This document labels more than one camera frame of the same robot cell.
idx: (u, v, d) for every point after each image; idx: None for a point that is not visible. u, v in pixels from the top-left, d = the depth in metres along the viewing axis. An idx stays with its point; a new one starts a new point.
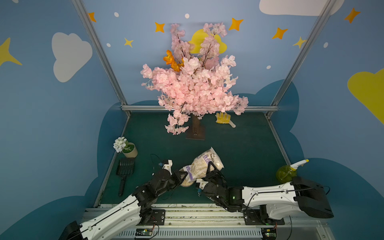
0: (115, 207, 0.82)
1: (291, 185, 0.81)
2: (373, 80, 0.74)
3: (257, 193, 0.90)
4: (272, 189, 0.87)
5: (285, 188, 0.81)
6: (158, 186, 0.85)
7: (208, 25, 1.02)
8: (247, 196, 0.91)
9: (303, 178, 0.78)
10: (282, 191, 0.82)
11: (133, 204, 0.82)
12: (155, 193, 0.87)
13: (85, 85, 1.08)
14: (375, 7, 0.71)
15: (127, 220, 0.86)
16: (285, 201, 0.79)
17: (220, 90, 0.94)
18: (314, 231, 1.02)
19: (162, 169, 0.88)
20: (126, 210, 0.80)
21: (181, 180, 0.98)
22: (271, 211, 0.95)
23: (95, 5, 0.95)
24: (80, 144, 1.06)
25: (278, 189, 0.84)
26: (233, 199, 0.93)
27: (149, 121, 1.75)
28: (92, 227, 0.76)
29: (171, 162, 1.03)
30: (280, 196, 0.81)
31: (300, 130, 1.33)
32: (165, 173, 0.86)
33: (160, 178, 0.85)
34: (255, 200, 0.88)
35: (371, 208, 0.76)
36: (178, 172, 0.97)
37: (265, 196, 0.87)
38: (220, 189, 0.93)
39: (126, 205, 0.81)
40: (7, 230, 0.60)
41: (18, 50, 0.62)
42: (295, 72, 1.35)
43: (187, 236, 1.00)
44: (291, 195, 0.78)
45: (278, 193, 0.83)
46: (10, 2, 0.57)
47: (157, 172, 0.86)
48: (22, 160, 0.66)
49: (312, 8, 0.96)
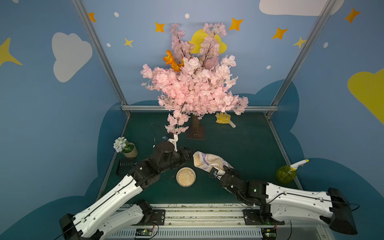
0: (111, 192, 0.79)
1: (327, 195, 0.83)
2: (373, 80, 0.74)
3: (285, 193, 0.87)
4: (304, 194, 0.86)
5: (321, 197, 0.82)
6: (161, 160, 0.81)
7: (208, 25, 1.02)
8: (272, 193, 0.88)
9: (341, 192, 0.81)
10: (316, 198, 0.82)
11: (129, 185, 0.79)
12: (157, 168, 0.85)
13: (85, 85, 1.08)
14: (375, 7, 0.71)
15: (131, 215, 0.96)
16: (318, 208, 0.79)
17: (220, 90, 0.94)
18: (314, 231, 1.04)
19: (163, 141, 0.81)
20: (123, 193, 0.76)
21: (185, 158, 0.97)
22: (277, 212, 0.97)
23: (95, 5, 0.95)
24: (80, 144, 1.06)
25: (311, 195, 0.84)
26: (253, 192, 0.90)
27: (149, 121, 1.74)
28: (85, 219, 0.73)
29: (176, 137, 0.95)
30: (313, 203, 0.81)
31: (300, 130, 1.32)
32: (167, 145, 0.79)
33: (163, 149, 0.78)
34: (281, 199, 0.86)
35: (373, 208, 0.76)
36: (184, 149, 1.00)
37: (296, 198, 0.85)
38: (235, 180, 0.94)
39: (121, 188, 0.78)
40: (7, 229, 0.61)
41: (18, 51, 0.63)
42: (295, 72, 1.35)
43: (187, 236, 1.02)
44: (326, 204, 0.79)
45: (310, 199, 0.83)
46: (10, 3, 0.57)
47: (160, 144, 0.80)
48: (22, 160, 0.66)
49: (312, 8, 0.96)
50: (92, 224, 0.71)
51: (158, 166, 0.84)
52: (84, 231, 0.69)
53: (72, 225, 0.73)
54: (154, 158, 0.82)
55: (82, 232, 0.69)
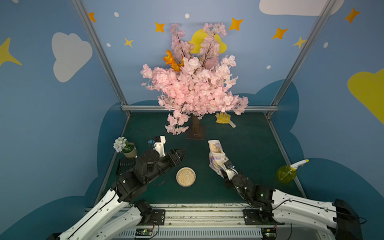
0: (93, 210, 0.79)
1: (332, 205, 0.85)
2: (373, 80, 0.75)
3: (290, 200, 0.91)
4: (310, 203, 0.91)
5: (326, 206, 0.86)
6: (145, 172, 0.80)
7: (208, 25, 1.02)
8: (278, 199, 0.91)
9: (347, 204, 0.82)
10: (321, 208, 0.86)
11: (112, 201, 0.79)
12: (142, 180, 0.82)
13: (85, 85, 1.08)
14: (375, 8, 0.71)
15: (128, 219, 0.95)
16: (321, 217, 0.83)
17: (220, 90, 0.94)
18: (314, 232, 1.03)
19: (146, 151, 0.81)
20: (106, 210, 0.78)
21: (173, 162, 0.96)
22: (279, 213, 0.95)
23: (95, 5, 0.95)
24: (80, 144, 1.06)
25: (317, 204, 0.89)
26: (260, 196, 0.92)
27: (149, 121, 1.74)
28: (69, 239, 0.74)
29: (163, 139, 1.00)
30: (317, 212, 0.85)
31: (300, 130, 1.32)
32: (151, 155, 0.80)
33: (144, 161, 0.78)
34: (286, 205, 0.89)
35: (373, 208, 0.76)
36: (173, 153, 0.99)
37: (300, 206, 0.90)
38: (249, 182, 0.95)
39: (104, 204, 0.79)
40: (7, 230, 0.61)
41: (18, 50, 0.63)
42: (295, 72, 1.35)
43: (186, 236, 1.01)
44: (331, 214, 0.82)
45: (315, 208, 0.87)
46: (10, 3, 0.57)
47: (142, 155, 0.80)
48: (22, 159, 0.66)
49: (312, 8, 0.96)
50: None
51: (143, 177, 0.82)
52: None
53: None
54: (137, 170, 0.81)
55: None
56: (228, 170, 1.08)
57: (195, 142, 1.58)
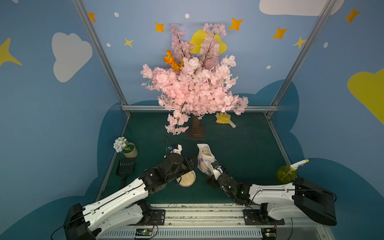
0: (121, 190, 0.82)
1: (292, 185, 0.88)
2: (373, 80, 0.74)
3: (262, 190, 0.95)
4: (275, 188, 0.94)
5: (286, 187, 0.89)
6: (169, 171, 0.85)
7: (208, 25, 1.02)
8: (253, 191, 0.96)
9: (307, 181, 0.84)
10: (283, 189, 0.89)
11: (139, 188, 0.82)
12: (165, 177, 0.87)
13: (85, 85, 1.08)
14: (375, 8, 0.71)
15: (131, 214, 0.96)
16: (284, 198, 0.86)
17: (220, 90, 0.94)
18: (314, 231, 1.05)
19: (173, 153, 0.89)
20: (132, 194, 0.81)
21: (191, 168, 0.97)
22: (272, 209, 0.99)
23: (95, 5, 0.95)
24: (80, 144, 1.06)
25: (280, 187, 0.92)
26: (241, 193, 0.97)
27: (149, 121, 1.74)
28: (94, 211, 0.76)
29: (180, 147, 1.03)
30: (281, 194, 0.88)
31: (300, 131, 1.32)
32: (177, 158, 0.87)
33: (172, 161, 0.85)
34: (259, 196, 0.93)
35: (374, 208, 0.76)
36: (189, 160, 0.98)
37: (268, 192, 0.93)
38: (233, 181, 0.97)
39: (132, 189, 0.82)
40: (7, 230, 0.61)
41: (18, 50, 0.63)
42: (295, 72, 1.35)
43: (187, 236, 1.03)
44: (291, 194, 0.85)
45: (279, 191, 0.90)
46: (10, 3, 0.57)
47: (170, 155, 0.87)
48: (23, 159, 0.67)
49: (312, 8, 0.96)
50: (100, 218, 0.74)
51: (166, 176, 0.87)
52: (92, 223, 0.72)
53: (79, 216, 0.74)
54: (162, 167, 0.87)
55: (89, 224, 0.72)
56: (215, 170, 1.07)
57: (195, 142, 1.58)
